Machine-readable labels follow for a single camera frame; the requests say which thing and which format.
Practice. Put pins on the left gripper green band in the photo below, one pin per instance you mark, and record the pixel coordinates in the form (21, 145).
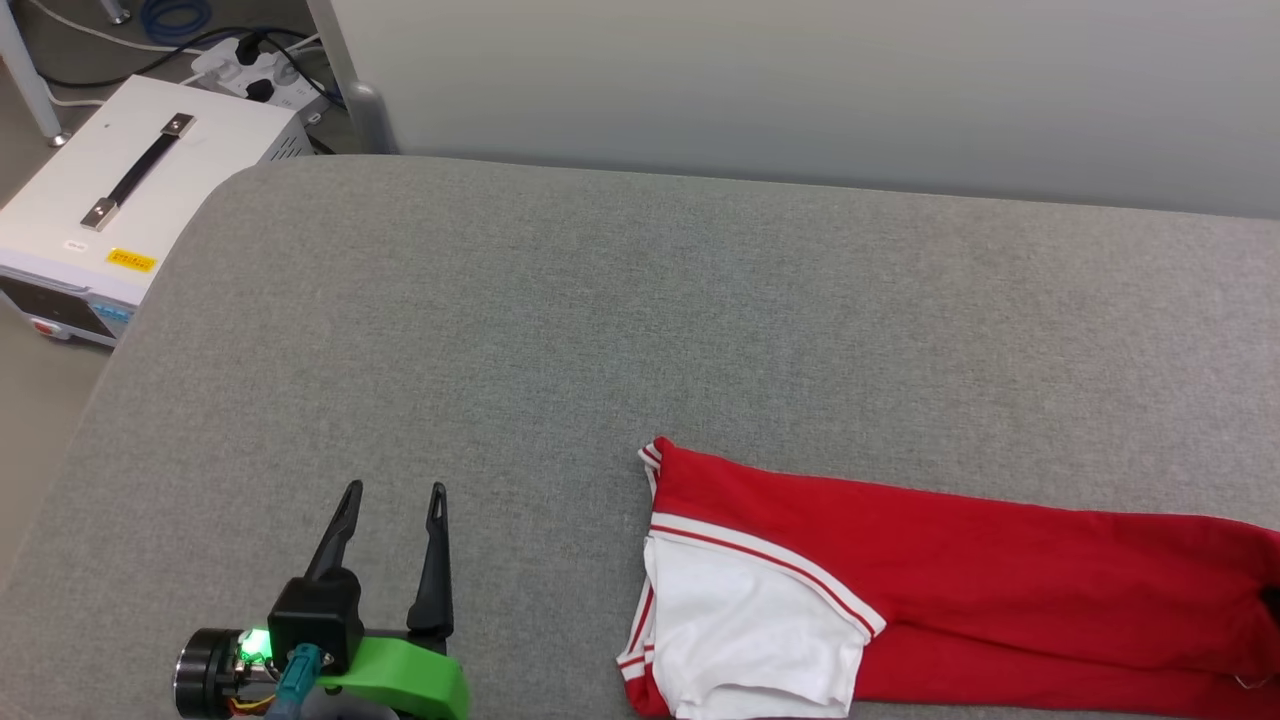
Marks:
(410, 680)

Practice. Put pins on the red and white t-shirt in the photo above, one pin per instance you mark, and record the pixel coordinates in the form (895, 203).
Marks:
(960, 580)

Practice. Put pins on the white power supply box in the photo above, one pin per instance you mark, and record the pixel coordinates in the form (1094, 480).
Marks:
(200, 170)

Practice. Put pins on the white power strip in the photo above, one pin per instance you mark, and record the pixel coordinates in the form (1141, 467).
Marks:
(232, 68)

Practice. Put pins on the white table leg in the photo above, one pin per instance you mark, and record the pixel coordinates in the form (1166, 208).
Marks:
(32, 90)

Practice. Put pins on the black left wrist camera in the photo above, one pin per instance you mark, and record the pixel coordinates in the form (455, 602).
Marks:
(315, 615)

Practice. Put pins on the grey metal post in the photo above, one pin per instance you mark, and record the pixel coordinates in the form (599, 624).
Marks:
(370, 120)

